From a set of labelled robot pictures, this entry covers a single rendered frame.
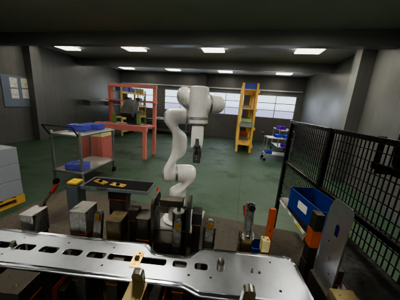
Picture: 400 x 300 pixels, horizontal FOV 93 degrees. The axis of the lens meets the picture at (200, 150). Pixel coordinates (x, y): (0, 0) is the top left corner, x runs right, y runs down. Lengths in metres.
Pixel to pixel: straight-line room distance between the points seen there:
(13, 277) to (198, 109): 0.87
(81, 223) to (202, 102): 0.79
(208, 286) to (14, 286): 0.63
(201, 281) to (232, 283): 0.11
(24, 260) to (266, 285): 0.93
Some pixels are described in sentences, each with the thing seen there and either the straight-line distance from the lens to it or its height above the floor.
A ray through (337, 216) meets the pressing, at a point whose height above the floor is 1.28.
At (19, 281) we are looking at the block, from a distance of 0.96.
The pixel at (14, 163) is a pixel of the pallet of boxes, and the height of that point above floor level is 0.63.
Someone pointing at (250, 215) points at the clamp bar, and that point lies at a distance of 0.95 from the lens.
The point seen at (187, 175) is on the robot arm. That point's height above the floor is 1.17.
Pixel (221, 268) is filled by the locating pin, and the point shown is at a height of 1.02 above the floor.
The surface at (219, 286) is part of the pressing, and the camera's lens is 0.85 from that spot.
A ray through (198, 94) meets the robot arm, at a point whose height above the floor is 1.67.
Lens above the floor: 1.63
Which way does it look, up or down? 13 degrees down
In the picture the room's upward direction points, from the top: 4 degrees clockwise
